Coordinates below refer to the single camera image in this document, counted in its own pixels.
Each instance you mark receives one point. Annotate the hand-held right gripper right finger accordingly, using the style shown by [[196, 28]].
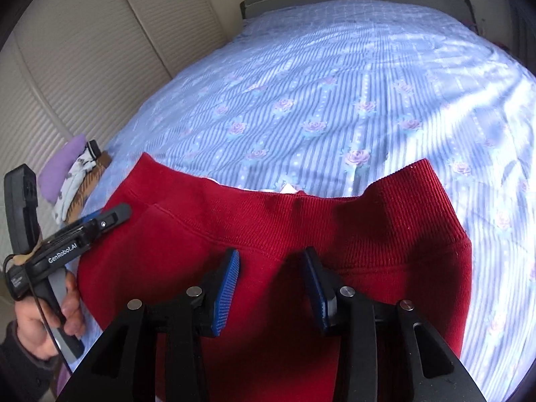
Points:
[[316, 293]]

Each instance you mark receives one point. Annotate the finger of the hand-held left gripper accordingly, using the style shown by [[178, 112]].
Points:
[[111, 217]]

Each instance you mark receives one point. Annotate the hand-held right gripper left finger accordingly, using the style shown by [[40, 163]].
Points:
[[226, 293]]

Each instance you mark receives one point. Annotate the red cartoon print sweatshirt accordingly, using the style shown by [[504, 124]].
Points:
[[272, 226]]

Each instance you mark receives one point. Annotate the person's left forearm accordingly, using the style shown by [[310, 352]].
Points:
[[21, 372]]

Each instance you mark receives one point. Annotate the person's left hand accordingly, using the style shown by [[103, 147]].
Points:
[[33, 326]]

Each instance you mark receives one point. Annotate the folded brown plaid garment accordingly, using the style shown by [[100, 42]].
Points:
[[90, 182]]

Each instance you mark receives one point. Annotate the folded white printed garment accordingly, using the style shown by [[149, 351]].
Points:
[[73, 184]]

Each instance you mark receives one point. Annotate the folded purple garment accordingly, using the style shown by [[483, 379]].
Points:
[[58, 171]]

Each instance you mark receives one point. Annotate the cream louvered wardrobe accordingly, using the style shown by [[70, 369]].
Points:
[[83, 50]]

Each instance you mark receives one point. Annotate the blue floral striped bedsheet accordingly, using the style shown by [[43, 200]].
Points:
[[314, 92]]

